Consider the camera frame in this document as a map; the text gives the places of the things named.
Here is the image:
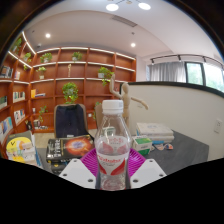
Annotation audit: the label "black track light rail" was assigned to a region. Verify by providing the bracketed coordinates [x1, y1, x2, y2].
[149, 53, 224, 68]

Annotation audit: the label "clear plastic water bottle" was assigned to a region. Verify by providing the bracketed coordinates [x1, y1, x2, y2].
[94, 99, 132, 192]

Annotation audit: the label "branched ceiling lamp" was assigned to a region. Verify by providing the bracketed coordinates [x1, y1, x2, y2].
[105, 0, 152, 12]

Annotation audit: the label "black office chair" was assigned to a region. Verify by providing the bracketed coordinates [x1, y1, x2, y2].
[53, 103, 90, 139]

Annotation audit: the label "stack of white boxes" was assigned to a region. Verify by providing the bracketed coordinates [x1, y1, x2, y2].
[135, 122, 175, 144]

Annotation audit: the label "black book with orange nebula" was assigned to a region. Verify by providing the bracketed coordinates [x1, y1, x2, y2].
[45, 134, 95, 174]

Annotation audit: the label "stack of colourful books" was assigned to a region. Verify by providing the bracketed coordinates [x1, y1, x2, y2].
[4, 130, 43, 168]

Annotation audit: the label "wooden shelf unit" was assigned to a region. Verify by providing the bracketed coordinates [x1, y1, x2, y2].
[0, 31, 138, 158]

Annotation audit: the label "wooden artist mannequin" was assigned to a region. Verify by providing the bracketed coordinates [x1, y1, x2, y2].
[109, 73, 150, 129]

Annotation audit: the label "small green white box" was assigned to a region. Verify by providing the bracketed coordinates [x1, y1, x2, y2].
[132, 135, 153, 156]

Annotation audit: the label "white wall socket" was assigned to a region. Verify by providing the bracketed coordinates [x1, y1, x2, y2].
[214, 119, 224, 134]

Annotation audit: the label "small blue red items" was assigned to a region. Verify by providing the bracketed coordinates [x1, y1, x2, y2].
[153, 142, 174, 151]

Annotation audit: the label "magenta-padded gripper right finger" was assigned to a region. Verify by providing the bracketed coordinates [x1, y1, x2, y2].
[126, 147, 167, 190]

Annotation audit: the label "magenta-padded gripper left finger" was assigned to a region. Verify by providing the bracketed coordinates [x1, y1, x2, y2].
[59, 147, 101, 190]

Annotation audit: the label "recessed ceiling lights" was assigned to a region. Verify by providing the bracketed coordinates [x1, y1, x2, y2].
[44, 32, 137, 48]

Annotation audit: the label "window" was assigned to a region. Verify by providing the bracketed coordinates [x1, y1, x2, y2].
[184, 61, 224, 93]

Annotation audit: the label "ceiling air vent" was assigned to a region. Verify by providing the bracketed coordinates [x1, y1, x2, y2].
[110, 14, 138, 28]

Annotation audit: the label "tan chair back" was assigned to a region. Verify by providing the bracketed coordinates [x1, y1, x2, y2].
[94, 103, 105, 134]

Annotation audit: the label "grey curtain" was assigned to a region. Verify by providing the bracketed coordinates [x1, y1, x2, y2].
[146, 61, 187, 83]

